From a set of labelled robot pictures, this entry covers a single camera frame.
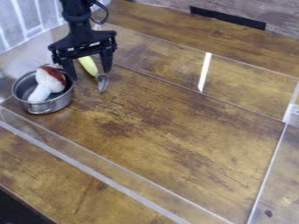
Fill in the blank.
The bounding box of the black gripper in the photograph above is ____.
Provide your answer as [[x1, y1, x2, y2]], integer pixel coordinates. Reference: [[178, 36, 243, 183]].
[[48, 31, 118, 81]]

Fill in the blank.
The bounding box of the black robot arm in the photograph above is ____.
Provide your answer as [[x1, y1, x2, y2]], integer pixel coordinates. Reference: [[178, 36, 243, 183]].
[[48, 0, 118, 81]]

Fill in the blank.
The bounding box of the plush mushroom toy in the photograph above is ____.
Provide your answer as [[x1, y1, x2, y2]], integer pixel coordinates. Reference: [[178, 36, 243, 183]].
[[28, 66, 67, 102]]

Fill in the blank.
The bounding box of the small silver metal pot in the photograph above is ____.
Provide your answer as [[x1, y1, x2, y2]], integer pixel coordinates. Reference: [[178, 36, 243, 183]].
[[12, 66, 74, 115]]

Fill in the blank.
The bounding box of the clear acrylic barrier panel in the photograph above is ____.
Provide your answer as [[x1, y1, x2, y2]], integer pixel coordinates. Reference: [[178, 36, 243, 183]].
[[0, 106, 234, 224]]

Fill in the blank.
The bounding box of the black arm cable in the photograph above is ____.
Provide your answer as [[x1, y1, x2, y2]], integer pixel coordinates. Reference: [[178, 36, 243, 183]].
[[88, 0, 111, 25]]

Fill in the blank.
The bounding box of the black wall strip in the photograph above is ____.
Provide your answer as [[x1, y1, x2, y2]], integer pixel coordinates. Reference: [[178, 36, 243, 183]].
[[190, 6, 267, 31]]

